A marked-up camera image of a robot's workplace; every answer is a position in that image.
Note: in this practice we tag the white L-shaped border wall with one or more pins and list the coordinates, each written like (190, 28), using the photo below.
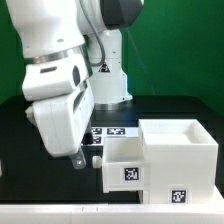
(211, 212)

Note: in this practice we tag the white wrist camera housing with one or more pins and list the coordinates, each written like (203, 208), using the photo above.
(55, 78)

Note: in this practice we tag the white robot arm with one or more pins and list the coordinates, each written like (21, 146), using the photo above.
(73, 54)

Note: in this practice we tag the white marker sheet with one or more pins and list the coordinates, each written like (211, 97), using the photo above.
(99, 134)

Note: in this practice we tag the white drawer cabinet frame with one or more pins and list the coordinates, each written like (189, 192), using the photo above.
(181, 158)

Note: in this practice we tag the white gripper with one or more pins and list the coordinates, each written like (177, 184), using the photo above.
(62, 122)

